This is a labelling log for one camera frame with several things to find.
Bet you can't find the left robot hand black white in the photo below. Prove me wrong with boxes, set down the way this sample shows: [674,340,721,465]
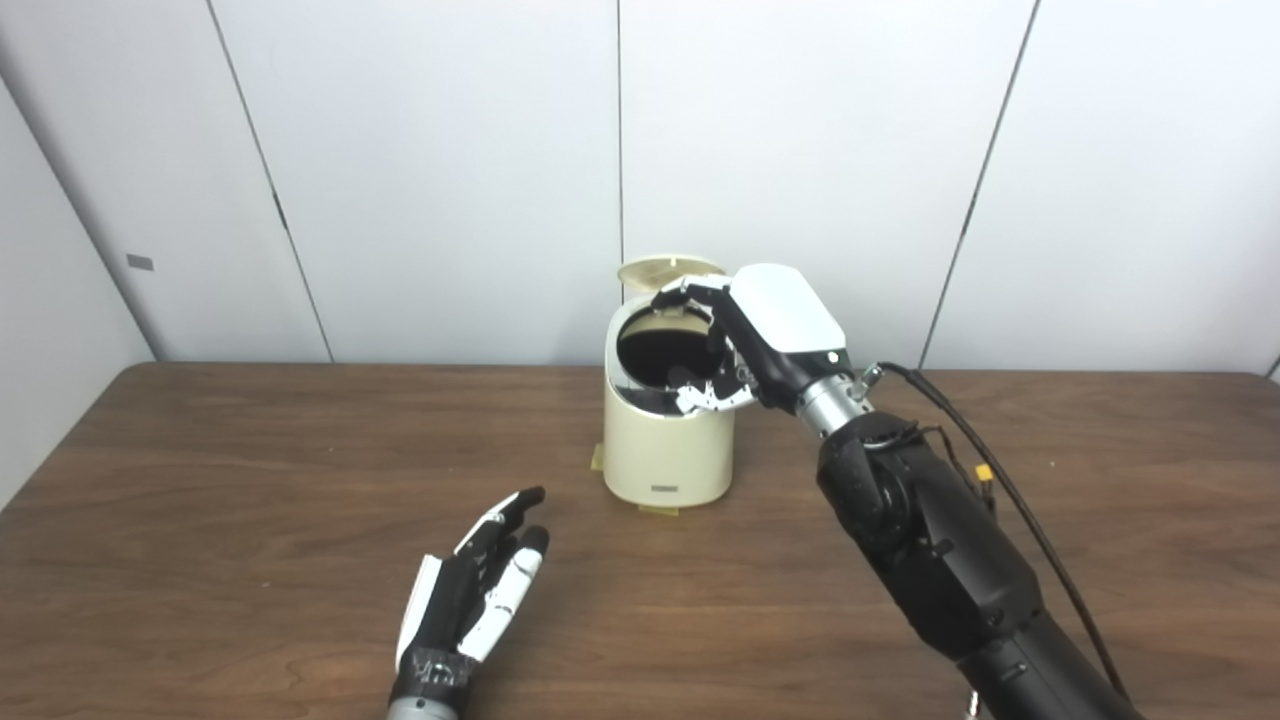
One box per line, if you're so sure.
[388,487,550,706]

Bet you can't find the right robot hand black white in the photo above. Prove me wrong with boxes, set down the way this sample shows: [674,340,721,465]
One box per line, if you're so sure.
[652,264,854,416]

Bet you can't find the round cream bin lid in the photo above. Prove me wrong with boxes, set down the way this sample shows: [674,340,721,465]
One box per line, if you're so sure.
[617,255,728,303]

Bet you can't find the cream-colored bin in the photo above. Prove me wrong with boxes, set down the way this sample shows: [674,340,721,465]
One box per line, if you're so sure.
[603,255,739,506]

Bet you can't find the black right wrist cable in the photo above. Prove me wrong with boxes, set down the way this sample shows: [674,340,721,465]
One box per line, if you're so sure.
[862,362,1133,703]

